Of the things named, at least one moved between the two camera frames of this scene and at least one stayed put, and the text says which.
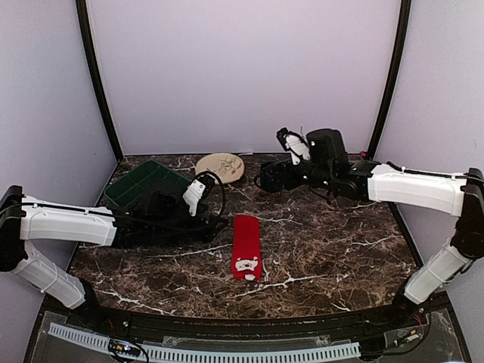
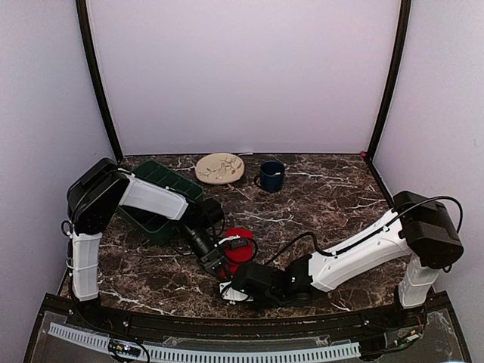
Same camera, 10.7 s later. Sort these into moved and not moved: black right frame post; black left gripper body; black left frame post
Moved: black left gripper body
Not moved: black left frame post; black right frame post
